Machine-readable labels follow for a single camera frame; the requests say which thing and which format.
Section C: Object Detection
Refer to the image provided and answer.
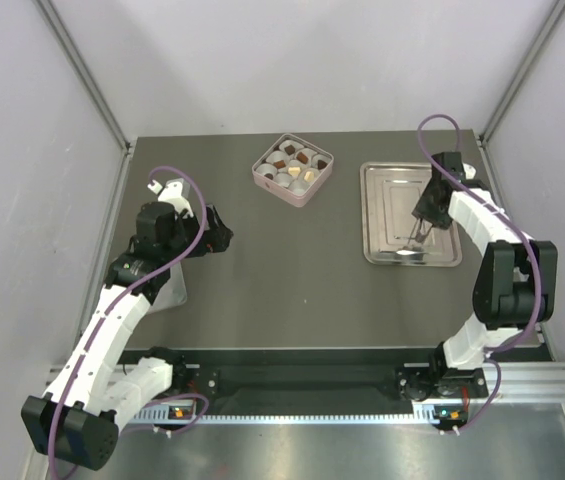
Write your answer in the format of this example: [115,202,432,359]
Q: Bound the steel tweezers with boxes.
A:
[406,218,433,252]

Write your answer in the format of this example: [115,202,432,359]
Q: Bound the brown chocolate bar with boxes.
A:
[296,153,310,165]

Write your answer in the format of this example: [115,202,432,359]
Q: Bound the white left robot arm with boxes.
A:
[21,201,233,471]

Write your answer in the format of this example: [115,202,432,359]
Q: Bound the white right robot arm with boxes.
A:
[412,151,558,396]

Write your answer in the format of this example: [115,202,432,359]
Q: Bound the pink chocolate tin box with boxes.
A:
[251,133,334,208]

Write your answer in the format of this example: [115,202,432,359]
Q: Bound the steel tray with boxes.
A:
[360,162,462,267]

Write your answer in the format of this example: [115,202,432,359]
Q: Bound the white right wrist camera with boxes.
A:
[463,163,476,180]

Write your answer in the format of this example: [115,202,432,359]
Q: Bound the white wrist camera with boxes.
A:
[463,163,476,180]
[147,178,193,214]

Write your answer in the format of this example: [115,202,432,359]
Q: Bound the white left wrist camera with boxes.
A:
[147,178,193,214]

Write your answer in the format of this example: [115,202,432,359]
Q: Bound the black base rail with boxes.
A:
[116,347,493,436]

